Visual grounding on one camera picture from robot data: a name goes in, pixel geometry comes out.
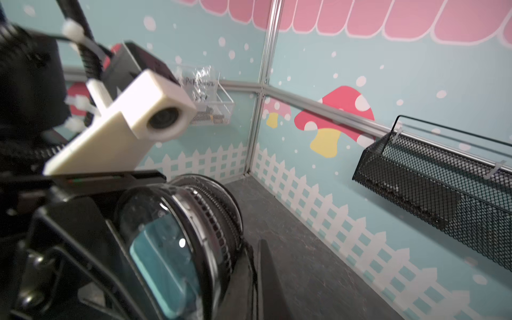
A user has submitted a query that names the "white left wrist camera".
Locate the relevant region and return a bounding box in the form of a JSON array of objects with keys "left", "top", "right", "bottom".
[{"left": 43, "top": 41, "right": 199, "bottom": 177}]

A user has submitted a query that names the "white wire wall basket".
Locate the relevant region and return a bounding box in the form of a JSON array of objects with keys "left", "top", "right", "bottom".
[{"left": 172, "top": 65, "right": 235, "bottom": 126}]

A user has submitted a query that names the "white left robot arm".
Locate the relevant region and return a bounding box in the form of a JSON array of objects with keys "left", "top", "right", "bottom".
[{"left": 1, "top": 21, "right": 164, "bottom": 319}]

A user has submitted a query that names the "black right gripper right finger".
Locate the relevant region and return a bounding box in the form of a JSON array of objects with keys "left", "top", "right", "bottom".
[{"left": 257, "top": 239, "right": 292, "bottom": 320}]

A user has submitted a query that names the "black wire mesh wall basket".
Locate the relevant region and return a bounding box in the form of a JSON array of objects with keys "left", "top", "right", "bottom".
[{"left": 353, "top": 121, "right": 511, "bottom": 270}]

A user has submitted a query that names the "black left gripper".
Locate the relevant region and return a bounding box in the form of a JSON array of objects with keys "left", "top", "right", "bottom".
[{"left": 1, "top": 170, "right": 165, "bottom": 319}]

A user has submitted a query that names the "clear labelled plastic bag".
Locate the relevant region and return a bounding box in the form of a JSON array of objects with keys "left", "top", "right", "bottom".
[{"left": 174, "top": 65, "right": 219, "bottom": 103}]

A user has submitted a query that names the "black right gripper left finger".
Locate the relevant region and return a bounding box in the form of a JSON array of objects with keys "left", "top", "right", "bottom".
[{"left": 216, "top": 243, "right": 256, "bottom": 320}]

